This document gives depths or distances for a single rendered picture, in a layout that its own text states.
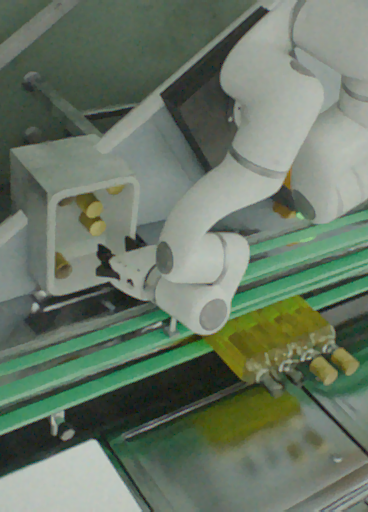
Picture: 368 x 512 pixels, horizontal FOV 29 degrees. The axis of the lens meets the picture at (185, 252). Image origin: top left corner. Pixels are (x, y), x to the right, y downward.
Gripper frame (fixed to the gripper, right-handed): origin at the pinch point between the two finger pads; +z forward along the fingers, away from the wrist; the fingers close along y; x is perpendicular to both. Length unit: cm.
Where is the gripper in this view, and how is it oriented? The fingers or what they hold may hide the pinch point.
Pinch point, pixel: (118, 250)
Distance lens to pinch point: 125.0
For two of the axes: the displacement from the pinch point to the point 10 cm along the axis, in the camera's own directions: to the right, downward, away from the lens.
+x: -0.4, -9.1, -4.2
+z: -5.6, -3.3, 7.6
